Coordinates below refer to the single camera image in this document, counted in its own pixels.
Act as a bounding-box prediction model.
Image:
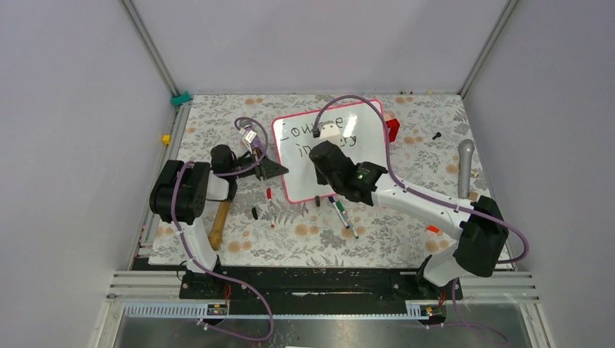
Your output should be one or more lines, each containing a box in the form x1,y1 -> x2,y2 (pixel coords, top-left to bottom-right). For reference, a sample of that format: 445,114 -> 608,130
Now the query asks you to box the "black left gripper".
228,146 -> 287,180

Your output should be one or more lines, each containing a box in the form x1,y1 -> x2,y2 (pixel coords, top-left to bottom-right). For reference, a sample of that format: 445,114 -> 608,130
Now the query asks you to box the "pink framed whiteboard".
272,101 -> 387,203

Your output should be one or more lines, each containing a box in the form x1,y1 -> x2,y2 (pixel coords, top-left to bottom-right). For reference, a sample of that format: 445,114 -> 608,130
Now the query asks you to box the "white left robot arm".
149,144 -> 289,298

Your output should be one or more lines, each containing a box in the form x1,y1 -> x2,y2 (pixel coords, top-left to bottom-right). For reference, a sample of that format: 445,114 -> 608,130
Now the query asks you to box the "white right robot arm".
309,141 -> 509,299

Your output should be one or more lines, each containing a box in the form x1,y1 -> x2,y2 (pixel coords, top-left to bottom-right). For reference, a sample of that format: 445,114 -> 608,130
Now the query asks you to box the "red capped marker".
266,188 -> 275,228

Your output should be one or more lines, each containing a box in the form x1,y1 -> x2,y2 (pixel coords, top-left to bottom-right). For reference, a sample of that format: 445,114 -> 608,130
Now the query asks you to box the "floral table mat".
178,95 -> 472,268

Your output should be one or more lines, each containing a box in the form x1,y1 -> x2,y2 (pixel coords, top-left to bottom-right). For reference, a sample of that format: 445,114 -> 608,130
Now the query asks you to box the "blue capped marker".
328,196 -> 350,228

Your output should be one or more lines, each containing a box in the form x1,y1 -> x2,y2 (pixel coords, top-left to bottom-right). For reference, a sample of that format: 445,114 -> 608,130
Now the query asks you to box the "green capped marker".
335,201 -> 359,239

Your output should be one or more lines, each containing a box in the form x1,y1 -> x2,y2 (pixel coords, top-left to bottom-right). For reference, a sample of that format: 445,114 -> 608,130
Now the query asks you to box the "red lego brick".
383,111 -> 400,142

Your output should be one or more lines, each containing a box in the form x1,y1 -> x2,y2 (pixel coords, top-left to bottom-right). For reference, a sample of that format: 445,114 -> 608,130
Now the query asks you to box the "red triangular block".
426,225 -> 443,236

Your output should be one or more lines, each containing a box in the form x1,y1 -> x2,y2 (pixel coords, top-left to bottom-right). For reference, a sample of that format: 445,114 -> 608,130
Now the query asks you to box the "teal clamp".
170,91 -> 192,107

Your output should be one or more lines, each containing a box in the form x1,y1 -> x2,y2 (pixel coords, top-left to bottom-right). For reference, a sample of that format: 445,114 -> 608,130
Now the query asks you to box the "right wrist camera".
318,122 -> 343,144

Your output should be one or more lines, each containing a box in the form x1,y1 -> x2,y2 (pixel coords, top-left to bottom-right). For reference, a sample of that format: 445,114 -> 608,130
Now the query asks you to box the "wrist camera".
318,122 -> 343,144
241,129 -> 262,151

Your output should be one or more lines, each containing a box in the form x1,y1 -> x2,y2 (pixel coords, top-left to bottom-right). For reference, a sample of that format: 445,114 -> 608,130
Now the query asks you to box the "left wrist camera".
241,129 -> 262,151

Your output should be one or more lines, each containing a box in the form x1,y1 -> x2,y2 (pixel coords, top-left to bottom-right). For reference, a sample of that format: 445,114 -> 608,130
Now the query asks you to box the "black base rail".
179,265 -> 463,315

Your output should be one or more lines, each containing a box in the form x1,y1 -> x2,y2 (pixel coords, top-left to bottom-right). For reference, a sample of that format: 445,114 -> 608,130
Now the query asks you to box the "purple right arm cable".
313,94 -> 532,348

